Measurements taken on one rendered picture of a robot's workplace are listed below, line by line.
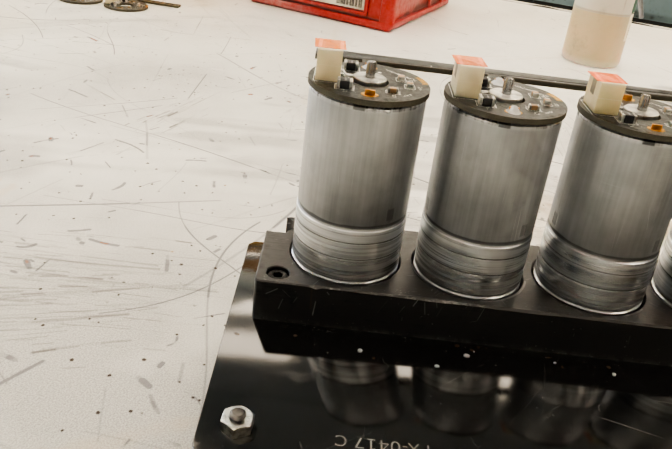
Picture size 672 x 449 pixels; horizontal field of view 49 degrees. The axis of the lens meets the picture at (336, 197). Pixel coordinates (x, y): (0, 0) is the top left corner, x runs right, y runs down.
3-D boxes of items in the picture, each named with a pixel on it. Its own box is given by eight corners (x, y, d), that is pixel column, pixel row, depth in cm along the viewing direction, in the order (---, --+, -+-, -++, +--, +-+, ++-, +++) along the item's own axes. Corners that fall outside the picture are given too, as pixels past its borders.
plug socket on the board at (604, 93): (630, 118, 15) (640, 86, 15) (588, 113, 15) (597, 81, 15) (618, 105, 16) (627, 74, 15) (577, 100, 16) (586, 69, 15)
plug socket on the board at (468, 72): (491, 101, 15) (499, 69, 14) (449, 96, 15) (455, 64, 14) (486, 89, 15) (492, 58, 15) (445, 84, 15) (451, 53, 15)
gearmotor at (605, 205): (646, 352, 16) (727, 138, 14) (536, 339, 16) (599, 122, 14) (613, 290, 19) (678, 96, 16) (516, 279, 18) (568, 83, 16)
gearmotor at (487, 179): (520, 338, 16) (581, 120, 14) (410, 325, 16) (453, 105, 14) (502, 277, 18) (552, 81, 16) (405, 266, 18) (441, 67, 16)
